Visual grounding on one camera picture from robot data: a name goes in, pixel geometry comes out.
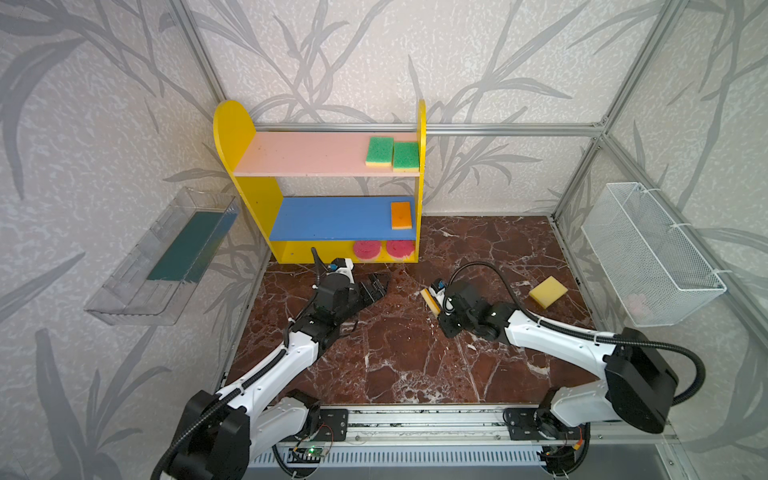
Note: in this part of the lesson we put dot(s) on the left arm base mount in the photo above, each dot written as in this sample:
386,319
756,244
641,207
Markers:
324,424

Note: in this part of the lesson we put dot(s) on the yellow shelf pink blue boards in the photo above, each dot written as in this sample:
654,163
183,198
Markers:
292,225

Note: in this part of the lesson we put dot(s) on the pink round sponge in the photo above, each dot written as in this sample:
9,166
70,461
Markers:
400,249
367,250

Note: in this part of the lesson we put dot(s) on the white wire mesh basket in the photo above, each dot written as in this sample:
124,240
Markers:
642,250

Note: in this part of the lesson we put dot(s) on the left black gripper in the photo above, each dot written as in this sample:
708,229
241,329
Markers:
365,289

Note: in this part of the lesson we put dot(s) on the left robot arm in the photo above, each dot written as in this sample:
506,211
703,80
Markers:
219,434

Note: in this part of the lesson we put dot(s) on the orange sponge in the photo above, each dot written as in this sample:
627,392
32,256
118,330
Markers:
401,215

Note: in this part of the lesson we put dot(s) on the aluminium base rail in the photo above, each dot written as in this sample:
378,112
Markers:
411,435

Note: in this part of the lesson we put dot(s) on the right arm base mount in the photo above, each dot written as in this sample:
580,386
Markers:
533,424

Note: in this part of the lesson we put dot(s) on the green top sponge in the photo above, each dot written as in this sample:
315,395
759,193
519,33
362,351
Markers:
380,152

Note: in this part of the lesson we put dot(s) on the yellow sponge green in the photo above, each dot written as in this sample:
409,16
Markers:
406,157

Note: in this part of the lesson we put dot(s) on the clear plastic wall bin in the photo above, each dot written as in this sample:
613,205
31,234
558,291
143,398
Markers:
158,277

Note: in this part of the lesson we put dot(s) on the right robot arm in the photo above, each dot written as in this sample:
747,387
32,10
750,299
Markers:
637,381

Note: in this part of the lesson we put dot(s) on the pink object in basket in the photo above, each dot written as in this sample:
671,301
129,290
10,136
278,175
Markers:
637,307

